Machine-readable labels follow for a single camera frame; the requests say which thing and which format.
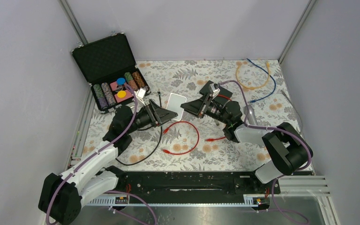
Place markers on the blue round chip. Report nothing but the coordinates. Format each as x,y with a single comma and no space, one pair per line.
121,81

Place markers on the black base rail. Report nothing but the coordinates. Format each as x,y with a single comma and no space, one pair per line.
193,187

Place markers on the black poker chip case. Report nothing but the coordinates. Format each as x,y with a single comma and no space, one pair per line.
102,62

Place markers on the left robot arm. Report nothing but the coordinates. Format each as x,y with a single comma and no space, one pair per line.
64,195

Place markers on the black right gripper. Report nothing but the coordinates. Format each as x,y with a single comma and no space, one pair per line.
195,107

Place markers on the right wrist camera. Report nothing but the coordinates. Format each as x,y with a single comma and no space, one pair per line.
214,90

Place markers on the black network switch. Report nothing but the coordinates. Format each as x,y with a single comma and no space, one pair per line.
223,96

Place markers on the yellow round chip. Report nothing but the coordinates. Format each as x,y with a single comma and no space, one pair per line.
121,94

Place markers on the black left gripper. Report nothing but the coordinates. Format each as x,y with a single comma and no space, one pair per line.
159,115

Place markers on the silver microphone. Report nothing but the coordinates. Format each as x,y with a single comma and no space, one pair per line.
250,115

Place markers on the white router box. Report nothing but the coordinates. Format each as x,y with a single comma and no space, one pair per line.
174,104

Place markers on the clear dealer button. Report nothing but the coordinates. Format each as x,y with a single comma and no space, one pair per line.
119,88

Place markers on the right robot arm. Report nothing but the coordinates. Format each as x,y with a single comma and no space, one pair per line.
288,151

